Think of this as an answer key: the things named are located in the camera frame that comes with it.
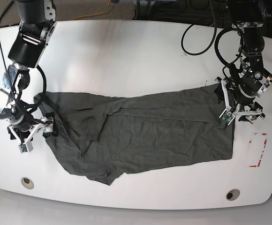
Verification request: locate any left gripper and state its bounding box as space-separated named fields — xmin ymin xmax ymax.
xmin=214 ymin=77 xmax=265 ymax=123

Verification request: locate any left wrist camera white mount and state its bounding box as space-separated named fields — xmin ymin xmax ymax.
xmin=217 ymin=78 xmax=264 ymax=126

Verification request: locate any right table cable grommet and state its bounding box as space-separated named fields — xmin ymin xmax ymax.
xmin=226 ymin=189 xmax=240 ymax=201

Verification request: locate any dark grey t-shirt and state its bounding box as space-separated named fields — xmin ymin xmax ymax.
xmin=39 ymin=84 xmax=234 ymax=185

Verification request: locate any left table cable grommet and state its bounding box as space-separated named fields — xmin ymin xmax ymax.
xmin=21 ymin=177 xmax=34 ymax=190

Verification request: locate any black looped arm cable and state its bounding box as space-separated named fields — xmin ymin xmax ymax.
xmin=181 ymin=22 xmax=218 ymax=56

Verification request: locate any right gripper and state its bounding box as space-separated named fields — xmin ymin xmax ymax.
xmin=7 ymin=112 xmax=59 ymax=143

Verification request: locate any table cable grommet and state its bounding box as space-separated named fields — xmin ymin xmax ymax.
xmin=21 ymin=177 xmax=34 ymax=190
xmin=226 ymin=189 xmax=240 ymax=201

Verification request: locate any red tape rectangle marking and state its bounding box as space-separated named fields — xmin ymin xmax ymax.
xmin=246 ymin=133 xmax=267 ymax=168

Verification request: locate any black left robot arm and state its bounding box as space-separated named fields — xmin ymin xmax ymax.
xmin=214 ymin=0 xmax=272 ymax=125

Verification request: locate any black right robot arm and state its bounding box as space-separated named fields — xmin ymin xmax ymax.
xmin=0 ymin=0 xmax=57 ymax=146

